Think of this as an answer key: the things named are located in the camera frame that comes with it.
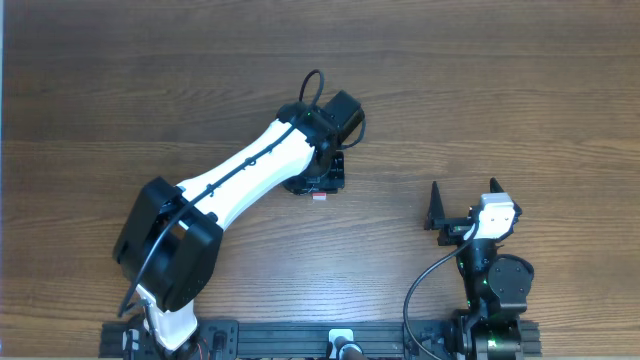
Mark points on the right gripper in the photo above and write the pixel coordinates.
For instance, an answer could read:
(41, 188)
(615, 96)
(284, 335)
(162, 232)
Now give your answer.
(454, 231)

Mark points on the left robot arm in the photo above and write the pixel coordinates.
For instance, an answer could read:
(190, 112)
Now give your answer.
(250, 180)

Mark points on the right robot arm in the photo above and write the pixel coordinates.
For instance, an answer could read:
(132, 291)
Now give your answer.
(502, 285)

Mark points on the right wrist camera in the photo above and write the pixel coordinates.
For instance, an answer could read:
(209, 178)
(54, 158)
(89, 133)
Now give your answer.
(495, 216)

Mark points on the mounting rail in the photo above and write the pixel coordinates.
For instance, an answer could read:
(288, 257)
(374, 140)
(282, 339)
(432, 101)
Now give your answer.
(290, 340)

